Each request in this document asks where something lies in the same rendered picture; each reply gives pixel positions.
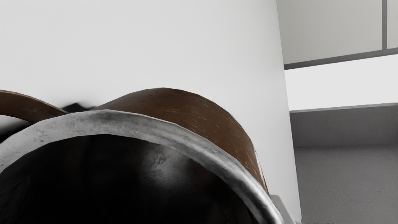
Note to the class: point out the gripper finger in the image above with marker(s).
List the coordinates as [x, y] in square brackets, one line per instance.
[284, 210]

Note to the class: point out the brown mug with grey rim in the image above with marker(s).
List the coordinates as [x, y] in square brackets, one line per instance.
[192, 115]

